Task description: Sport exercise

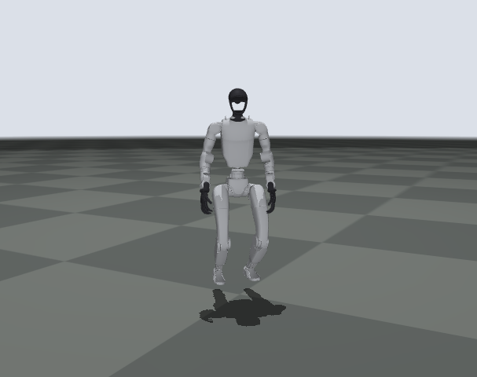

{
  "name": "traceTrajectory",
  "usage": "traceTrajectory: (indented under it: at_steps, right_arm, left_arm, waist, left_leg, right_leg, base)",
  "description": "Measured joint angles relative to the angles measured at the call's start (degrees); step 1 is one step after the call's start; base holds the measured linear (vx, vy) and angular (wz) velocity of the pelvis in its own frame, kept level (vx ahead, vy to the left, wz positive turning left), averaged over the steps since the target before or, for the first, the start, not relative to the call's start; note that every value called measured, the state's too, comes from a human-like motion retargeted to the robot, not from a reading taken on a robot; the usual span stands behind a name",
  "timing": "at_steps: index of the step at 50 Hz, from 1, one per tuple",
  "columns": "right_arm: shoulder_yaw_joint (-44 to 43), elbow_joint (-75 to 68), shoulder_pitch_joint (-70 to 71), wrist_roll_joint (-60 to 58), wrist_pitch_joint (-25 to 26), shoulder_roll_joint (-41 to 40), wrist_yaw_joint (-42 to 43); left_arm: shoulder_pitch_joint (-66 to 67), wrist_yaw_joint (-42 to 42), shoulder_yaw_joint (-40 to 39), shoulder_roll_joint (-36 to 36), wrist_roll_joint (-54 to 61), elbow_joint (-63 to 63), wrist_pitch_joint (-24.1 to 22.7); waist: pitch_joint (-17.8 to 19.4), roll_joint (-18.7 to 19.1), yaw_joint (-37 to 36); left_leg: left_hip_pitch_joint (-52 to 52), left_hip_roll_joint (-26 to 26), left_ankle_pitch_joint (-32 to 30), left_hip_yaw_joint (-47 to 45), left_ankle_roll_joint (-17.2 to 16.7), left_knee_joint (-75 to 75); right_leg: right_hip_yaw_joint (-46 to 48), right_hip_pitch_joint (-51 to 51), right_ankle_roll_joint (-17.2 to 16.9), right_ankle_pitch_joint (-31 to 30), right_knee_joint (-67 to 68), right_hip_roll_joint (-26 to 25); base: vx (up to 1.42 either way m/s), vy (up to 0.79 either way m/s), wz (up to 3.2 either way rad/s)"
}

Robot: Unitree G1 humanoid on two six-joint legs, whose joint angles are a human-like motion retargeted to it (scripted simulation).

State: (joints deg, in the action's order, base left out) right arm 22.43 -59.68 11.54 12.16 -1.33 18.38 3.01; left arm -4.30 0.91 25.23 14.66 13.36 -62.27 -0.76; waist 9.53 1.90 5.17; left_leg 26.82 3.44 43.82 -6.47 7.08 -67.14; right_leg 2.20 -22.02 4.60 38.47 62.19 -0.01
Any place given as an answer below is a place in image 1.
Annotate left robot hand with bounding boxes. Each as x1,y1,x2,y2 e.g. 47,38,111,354
266,182,277,214

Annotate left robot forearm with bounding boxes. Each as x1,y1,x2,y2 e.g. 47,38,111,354
264,151,276,188

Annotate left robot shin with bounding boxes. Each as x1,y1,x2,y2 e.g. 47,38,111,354
246,240,269,270

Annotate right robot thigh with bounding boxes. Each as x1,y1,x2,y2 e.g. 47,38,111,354
211,184,231,250

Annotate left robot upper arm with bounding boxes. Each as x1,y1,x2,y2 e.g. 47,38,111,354
253,121,271,163

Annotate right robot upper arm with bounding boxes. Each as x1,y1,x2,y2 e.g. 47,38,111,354
202,122,222,164

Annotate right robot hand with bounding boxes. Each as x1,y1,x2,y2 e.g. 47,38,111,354
200,181,213,214

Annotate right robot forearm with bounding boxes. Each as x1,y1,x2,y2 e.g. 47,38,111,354
200,152,211,189

